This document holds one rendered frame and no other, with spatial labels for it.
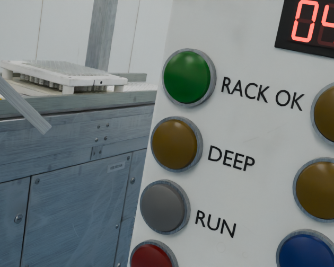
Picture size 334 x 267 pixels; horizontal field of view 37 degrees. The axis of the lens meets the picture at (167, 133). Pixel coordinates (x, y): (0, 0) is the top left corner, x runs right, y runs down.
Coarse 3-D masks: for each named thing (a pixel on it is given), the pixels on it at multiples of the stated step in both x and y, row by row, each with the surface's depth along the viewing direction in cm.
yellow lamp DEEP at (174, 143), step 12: (168, 120) 27; (156, 132) 27; (168, 132) 26; (180, 132) 26; (192, 132) 26; (156, 144) 27; (168, 144) 26; (180, 144) 26; (192, 144) 26; (156, 156) 27; (168, 156) 26; (180, 156) 26; (192, 156) 26; (180, 168) 26
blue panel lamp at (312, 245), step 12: (288, 240) 24; (300, 240) 23; (312, 240) 23; (288, 252) 24; (300, 252) 23; (312, 252) 23; (324, 252) 23; (288, 264) 24; (300, 264) 23; (312, 264) 23; (324, 264) 23
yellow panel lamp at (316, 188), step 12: (312, 168) 23; (324, 168) 23; (300, 180) 23; (312, 180) 23; (324, 180) 23; (300, 192) 23; (312, 192) 23; (324, 192) 23; (312, 204) 23; (324, 204) 23; (324, 216) 23
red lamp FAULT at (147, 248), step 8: (144, 248) 28; (152, 248) 28; (160, 248) 28; (136, 256) 28; (144, 256) 28; (152, 256) 28; (160, 256) 27; (136, 264) 28; (144, 264) 28; (152, 264) 28; (160, 264) 27; (168, 264) 27
